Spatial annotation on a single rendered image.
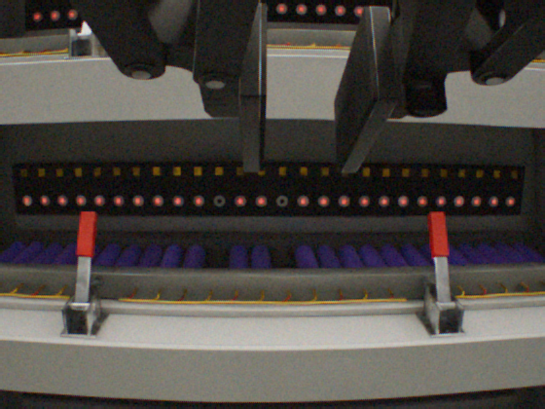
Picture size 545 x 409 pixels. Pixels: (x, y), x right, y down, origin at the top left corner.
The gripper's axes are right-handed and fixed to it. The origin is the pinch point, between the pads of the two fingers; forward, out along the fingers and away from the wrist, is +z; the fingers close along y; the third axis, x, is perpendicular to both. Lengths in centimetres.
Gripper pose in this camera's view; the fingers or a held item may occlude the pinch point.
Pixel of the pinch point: (307, 100)
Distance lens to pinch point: 18.1
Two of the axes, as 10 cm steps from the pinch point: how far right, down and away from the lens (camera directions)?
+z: -0.3, 2.4, 9.7
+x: 0.0, -9.7, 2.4
